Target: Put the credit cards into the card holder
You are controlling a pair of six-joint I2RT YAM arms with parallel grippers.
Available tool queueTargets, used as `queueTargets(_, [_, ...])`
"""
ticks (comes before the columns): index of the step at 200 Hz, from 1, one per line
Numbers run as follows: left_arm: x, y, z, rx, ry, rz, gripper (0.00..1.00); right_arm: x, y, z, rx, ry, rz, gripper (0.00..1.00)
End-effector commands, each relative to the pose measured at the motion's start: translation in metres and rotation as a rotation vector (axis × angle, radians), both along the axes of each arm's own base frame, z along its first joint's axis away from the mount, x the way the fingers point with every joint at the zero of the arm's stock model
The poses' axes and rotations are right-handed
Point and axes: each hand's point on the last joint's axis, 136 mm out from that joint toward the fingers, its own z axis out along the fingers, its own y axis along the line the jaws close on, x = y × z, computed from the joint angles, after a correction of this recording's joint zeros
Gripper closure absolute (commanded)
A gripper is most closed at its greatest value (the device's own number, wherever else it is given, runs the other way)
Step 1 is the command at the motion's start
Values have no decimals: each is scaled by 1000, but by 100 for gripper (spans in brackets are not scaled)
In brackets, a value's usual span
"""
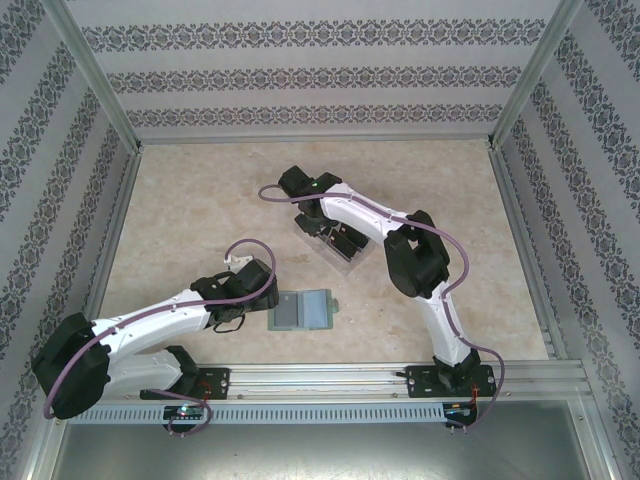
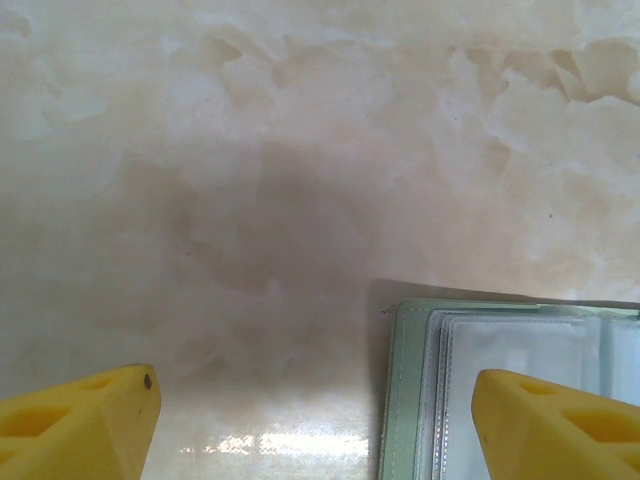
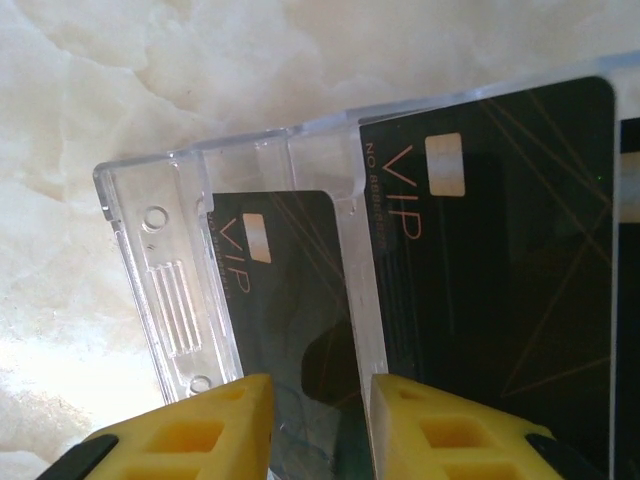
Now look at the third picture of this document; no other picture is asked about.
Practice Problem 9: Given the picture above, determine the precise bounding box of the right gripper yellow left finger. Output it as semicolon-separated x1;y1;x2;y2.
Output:
47;374;275;480

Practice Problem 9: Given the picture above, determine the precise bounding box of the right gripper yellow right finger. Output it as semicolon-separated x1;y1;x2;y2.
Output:
367;374;596;480

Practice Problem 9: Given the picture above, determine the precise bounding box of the clear acrylic card display stand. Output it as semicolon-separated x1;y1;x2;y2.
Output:
92;42;640;480

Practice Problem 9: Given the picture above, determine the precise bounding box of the black VIP credit card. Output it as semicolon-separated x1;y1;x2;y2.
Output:
358;74;617;480
206;188;372;480

